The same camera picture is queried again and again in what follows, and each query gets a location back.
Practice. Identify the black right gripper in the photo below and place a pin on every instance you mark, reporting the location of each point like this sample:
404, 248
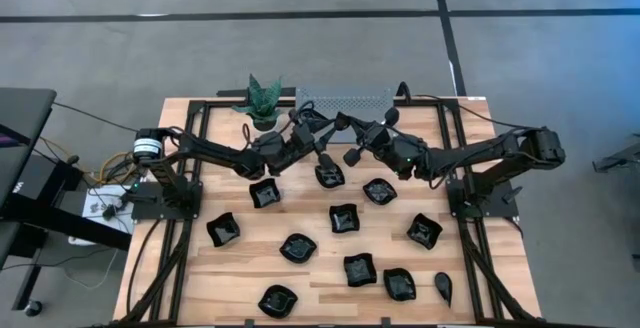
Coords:
400, 155

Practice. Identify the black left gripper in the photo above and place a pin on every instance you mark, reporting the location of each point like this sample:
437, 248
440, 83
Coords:
295, 143

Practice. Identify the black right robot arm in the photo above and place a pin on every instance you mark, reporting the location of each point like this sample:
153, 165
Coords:
490, 150

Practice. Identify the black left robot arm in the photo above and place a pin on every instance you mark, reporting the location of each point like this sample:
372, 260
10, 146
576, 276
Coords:
215, 152

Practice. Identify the grey perforated metal shelf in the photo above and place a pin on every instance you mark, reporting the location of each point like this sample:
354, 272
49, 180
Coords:
345, 99

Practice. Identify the snake plant in white pot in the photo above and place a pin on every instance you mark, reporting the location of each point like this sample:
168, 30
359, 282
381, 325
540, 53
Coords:
262, 103

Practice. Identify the small black edge clip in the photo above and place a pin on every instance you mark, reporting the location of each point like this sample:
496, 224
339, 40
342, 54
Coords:
385, 322
248, 323

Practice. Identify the black floor stand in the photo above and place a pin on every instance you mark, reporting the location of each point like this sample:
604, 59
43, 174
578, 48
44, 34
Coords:
617, 158

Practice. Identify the black desk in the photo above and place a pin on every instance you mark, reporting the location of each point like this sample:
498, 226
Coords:
20, 118

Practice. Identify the black caster wheel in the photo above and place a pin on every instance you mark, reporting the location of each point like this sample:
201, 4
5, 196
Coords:
32, 308

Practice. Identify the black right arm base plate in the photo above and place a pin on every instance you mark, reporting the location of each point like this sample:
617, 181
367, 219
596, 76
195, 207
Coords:
500, 208

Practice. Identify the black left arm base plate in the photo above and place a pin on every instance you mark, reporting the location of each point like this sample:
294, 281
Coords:
150, 210

